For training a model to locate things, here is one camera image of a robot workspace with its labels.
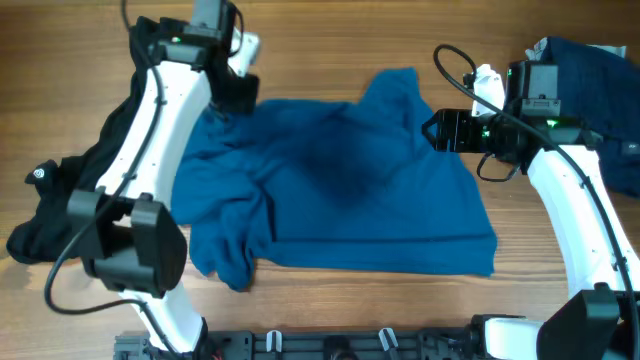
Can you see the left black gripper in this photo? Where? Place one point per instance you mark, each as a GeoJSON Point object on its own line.
{"type": "Point", "coordinates": [241, 103]}

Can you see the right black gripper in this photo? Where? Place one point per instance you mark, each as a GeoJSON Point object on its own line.
{"type": "Point", "coordinates": [459, 140]}

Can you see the blue t-shirt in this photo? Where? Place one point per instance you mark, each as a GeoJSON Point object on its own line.
{"type": "Point", "coordinates": [344, 185]}

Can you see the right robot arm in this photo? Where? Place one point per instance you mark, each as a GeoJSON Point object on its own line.
{"type": "Point", "coordinates": [516, 118]}

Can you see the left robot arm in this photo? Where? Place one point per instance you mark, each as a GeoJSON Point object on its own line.
{"type": "Point", "coordinates": [123, 229]}

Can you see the folded navy blue garment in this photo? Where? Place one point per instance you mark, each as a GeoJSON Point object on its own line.
{"type": "Point", "coordinates": [602, 89]}

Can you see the black t-shirt with logo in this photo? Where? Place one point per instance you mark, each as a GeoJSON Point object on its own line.
{"type": "Point", "coordinates": [48, 232]}

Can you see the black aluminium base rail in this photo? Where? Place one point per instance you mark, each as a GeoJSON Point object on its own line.
{"type": "Point", "coordinates": [384, 344]}

